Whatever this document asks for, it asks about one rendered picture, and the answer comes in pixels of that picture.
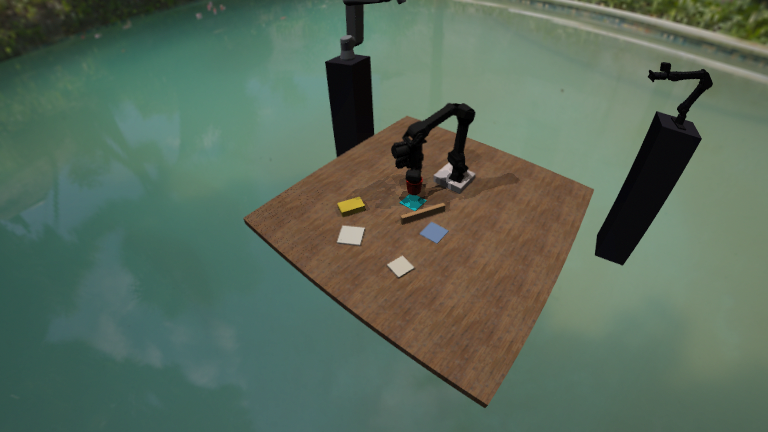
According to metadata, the light wooden beam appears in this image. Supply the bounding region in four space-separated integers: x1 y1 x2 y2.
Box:
401 203 445 225

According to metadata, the yellow rectangular block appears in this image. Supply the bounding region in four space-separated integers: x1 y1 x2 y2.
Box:
337 197 365 217

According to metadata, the white flat square tile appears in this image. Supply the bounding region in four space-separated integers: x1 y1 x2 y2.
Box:
337 226 365 246

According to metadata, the dark red translucent cup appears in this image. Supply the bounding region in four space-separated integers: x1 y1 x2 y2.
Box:
406 176 423 195

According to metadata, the beige flat square tile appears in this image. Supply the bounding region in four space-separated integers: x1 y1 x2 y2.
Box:
387 256 414 279

